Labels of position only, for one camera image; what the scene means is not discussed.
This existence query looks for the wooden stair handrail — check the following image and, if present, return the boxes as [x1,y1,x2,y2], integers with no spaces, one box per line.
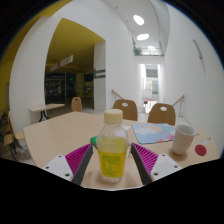
[172,94,186,118]
[111,89,125,102]

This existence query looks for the white cup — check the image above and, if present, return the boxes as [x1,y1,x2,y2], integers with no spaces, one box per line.
[171,124,198,156]

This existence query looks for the wooden chair with dark frame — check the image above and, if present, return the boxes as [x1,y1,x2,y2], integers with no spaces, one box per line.
[0,110,26,158]

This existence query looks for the wooden chair with oval hole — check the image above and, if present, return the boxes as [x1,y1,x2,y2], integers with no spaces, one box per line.
[147,102,177,127]
[112,98,139,122]
[70,96,83,113]

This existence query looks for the clear bottle with yellow drink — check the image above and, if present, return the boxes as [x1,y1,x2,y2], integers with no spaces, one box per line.
[95,108,130,184]

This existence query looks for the round ceiling lights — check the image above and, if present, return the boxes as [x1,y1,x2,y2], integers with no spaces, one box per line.
[133,14,158,51]

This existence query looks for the white hanging sign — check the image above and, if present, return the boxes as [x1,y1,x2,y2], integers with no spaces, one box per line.
[49,54,74,73]

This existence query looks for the dark wall sign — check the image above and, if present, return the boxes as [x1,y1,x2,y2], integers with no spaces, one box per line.
[93,68,106,79]

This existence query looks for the small wooden side table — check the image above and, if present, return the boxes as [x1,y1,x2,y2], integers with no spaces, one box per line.
[29,103,66,123]

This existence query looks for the flat round red coaster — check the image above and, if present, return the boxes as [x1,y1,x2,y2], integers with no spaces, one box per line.
[194,144,208,157]

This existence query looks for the green potted plant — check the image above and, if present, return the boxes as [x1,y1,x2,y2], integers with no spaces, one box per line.
[133,45,144,57]

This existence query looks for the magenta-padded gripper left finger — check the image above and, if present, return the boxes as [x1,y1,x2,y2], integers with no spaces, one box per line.
[41,143,95,186]

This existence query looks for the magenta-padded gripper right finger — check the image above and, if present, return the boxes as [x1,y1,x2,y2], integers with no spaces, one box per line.
[130,142,184,186]

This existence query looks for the small green box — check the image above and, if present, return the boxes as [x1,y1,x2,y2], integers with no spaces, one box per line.
[89,135,100,150]

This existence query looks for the light blue illustrated mouse pad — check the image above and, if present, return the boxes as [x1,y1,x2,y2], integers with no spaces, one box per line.
[131,122,177,145]

